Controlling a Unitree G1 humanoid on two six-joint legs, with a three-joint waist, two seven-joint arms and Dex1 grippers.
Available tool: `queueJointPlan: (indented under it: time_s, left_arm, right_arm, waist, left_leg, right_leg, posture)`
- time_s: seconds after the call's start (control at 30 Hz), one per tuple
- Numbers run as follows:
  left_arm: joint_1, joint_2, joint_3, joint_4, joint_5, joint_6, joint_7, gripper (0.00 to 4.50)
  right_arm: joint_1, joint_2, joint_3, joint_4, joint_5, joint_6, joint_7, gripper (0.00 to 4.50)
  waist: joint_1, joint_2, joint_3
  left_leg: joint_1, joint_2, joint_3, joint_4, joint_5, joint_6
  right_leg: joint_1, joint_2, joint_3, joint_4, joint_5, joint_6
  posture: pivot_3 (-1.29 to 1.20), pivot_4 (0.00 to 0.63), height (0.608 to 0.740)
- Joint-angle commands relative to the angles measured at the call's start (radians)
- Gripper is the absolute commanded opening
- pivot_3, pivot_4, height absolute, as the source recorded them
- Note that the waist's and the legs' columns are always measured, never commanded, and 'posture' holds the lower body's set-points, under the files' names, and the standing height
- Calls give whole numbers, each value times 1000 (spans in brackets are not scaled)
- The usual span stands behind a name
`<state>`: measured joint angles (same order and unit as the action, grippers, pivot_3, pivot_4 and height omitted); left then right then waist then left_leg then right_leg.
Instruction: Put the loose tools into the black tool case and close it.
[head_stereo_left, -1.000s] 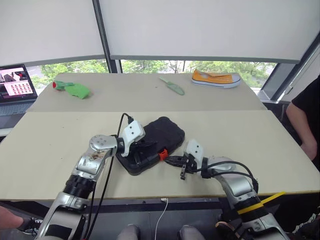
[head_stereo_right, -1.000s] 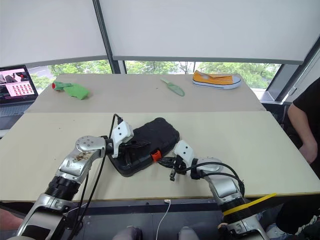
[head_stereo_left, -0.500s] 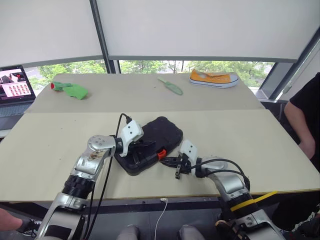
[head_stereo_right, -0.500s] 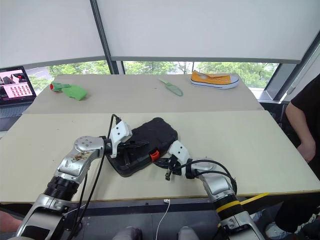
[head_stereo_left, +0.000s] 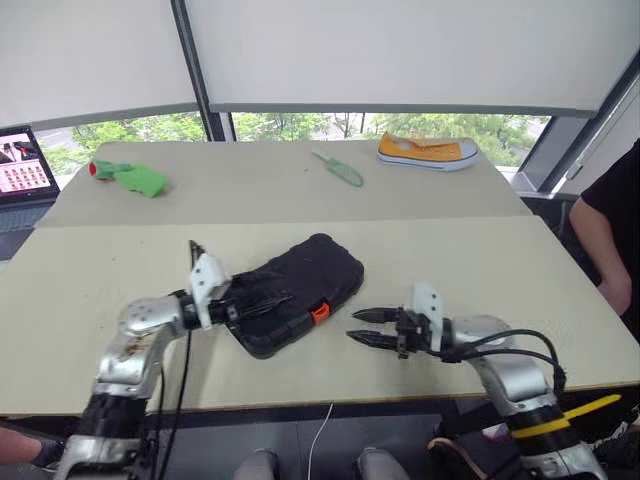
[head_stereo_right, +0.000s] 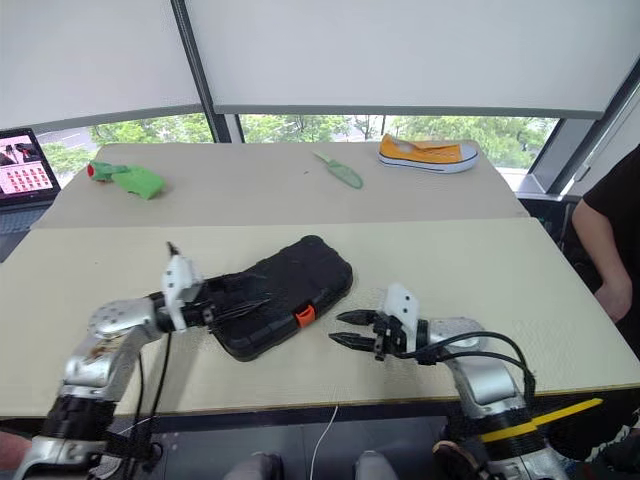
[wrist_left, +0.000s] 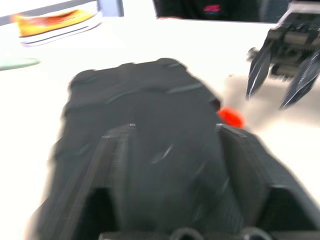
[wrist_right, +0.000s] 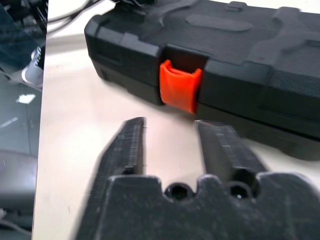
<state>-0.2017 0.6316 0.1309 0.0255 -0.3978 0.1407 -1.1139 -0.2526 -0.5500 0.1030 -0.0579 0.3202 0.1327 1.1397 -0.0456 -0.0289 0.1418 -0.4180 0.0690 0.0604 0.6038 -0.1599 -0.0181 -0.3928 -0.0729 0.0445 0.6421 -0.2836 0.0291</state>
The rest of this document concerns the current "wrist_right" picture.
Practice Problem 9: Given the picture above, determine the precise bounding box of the orange case latch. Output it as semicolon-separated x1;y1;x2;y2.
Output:
159;59;204;115

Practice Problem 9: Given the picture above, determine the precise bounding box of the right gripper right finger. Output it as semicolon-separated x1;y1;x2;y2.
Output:
196;119;268;181

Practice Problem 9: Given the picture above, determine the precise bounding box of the white floor scrap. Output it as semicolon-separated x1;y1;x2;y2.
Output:
15;94;35;104

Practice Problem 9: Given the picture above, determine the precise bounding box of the white grey shoe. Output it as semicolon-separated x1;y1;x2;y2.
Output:
20;46;46;90

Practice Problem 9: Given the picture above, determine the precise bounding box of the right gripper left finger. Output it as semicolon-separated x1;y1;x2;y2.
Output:
91;116;148;181

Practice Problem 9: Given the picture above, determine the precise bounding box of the black plastic tool case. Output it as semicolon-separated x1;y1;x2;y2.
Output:
83;0;320;161

